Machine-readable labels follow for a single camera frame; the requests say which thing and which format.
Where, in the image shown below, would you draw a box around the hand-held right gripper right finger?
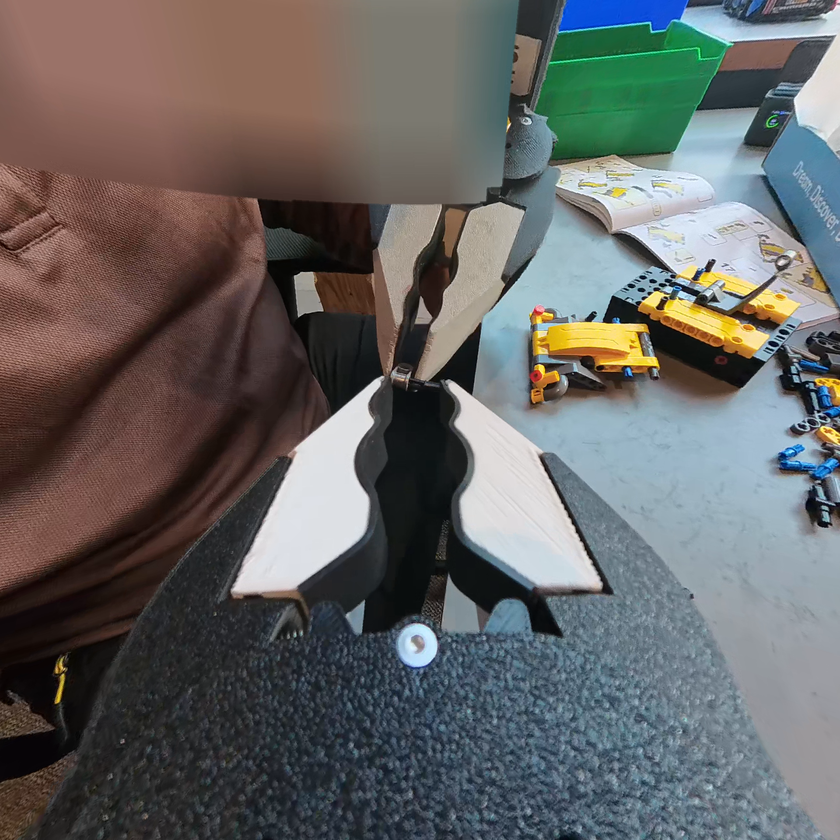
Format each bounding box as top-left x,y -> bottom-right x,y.
440,378 -> 605,608

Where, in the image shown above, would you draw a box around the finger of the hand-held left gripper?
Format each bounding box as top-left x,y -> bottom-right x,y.
373,203 -> 444,376
419,199 -> 527,382

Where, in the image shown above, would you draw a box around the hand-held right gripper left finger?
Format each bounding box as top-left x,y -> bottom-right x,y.
230,376 -> 395,614

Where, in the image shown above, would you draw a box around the wooden leg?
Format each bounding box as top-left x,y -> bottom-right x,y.
314,270 -> 376,317

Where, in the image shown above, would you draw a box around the black chair armrest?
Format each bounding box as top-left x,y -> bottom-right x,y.
262,223 -> 378,275

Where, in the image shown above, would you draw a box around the person's black trousers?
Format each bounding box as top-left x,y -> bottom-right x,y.
0,311 -> 483,782

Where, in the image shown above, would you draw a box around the green plastic bin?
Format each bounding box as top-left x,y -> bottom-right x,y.
535,18 -> 734,161

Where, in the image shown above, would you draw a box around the open instruction booklet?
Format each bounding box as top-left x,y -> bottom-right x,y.
554,154 -> 840,326

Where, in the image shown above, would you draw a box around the yellow curved panel assembly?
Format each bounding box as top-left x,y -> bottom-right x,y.
527,304 -> 662,404

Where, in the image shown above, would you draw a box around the blue plastic bin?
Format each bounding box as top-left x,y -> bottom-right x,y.
558,0 -> 690,34

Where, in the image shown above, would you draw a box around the black block with yellow beams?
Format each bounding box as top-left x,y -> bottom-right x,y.
602,252 -> 805,389

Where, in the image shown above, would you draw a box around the wood edged table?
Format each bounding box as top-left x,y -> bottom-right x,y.
682,7 -> 840,109

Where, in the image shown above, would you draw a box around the dark blue kit box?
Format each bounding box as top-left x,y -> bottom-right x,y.
761,108 -> 840,303

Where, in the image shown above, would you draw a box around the toy race car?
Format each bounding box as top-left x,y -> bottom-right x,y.
722,0 -> 834,24

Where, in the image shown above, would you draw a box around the clear plastic bags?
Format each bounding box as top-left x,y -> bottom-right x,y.
794,52 -> 840,152

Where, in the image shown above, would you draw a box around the pile of small building pieces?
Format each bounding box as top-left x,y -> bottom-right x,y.
777,328 -> 840,531

